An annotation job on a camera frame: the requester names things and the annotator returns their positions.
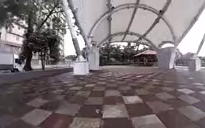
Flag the grey asphalt road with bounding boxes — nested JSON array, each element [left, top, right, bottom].
[[0, 67, 74, 88]]

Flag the row of dark trees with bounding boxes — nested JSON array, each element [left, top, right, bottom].
[[99, 42, 159, 66]]

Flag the pale multi-storey building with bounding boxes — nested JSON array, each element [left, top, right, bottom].
[[0, 19, 43, 67]]

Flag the large dark green tree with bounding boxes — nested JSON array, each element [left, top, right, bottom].
[[0, 0, 68, 72]]

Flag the red and grey chequered paving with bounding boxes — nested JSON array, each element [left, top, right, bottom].
[[0, 68, 205, 128]]

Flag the white canopy with arched frame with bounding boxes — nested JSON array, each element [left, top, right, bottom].
[[61, 0, 205, 63]]

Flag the red-roofed pavilion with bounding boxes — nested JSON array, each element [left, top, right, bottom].
[[133, 49, 158, 67]]

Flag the white truck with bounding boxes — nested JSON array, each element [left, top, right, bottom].
[[0, 50, 25, 75]]

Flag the white concrete pillar base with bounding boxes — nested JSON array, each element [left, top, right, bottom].
[[156, 46, 177, 71], [72, 55, 90, 76], [188, 57, 202, 72], [87, 45, 101, 71]]

